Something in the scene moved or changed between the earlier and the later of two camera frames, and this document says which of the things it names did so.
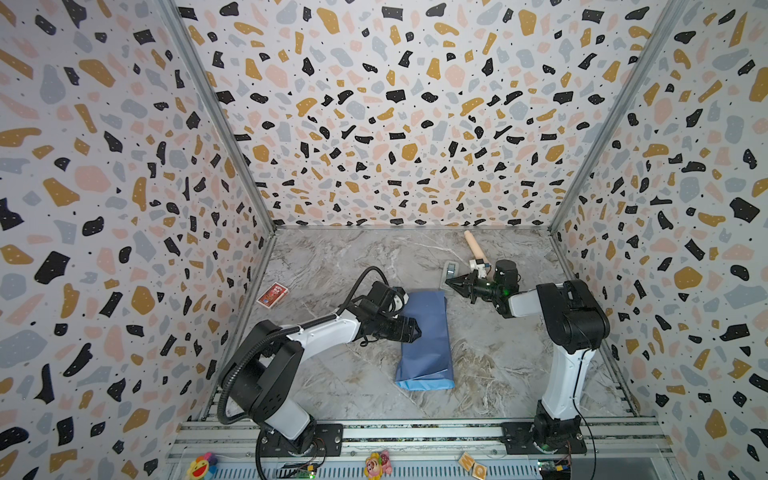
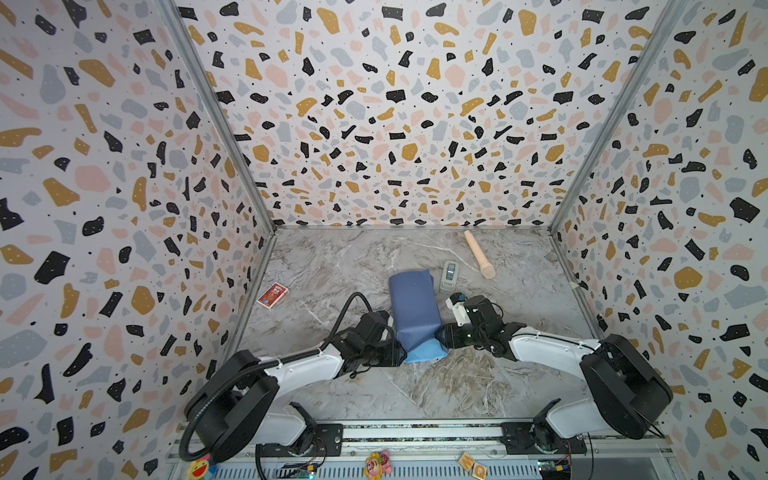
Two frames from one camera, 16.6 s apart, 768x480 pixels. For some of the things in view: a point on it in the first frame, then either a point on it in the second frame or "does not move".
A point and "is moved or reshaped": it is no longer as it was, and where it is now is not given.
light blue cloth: x=426 y=363 is moved or reshaped
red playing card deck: x=272 y=295 does not move
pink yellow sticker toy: x=377 y=464 does not move
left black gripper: x=407 y=336 -> x=392 y=356
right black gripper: x=477 y=288 -> x=454 y=334
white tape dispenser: x=450 y=269 does not move
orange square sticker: x=469 y=464 does not move
